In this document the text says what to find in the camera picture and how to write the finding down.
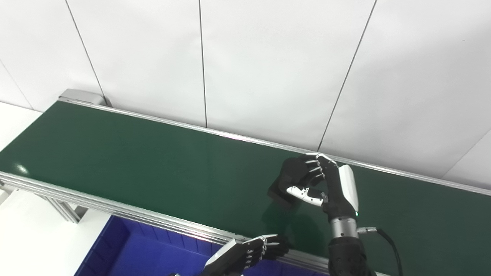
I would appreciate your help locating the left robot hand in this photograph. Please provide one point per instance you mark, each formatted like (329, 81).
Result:
(234, 257)

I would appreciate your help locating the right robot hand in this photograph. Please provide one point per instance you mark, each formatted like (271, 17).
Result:
(339, 195)

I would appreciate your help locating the black cylinder block part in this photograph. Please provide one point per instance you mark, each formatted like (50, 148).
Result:
(293, 170)

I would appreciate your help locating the blue plastic bin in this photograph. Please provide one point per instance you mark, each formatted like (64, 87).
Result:
(145, 257)

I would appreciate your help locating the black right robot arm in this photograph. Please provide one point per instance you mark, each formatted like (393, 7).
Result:
(347, 253)

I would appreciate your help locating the green conveyor belt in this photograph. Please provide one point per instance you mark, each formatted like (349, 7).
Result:
(134, 165)
(115, 209)

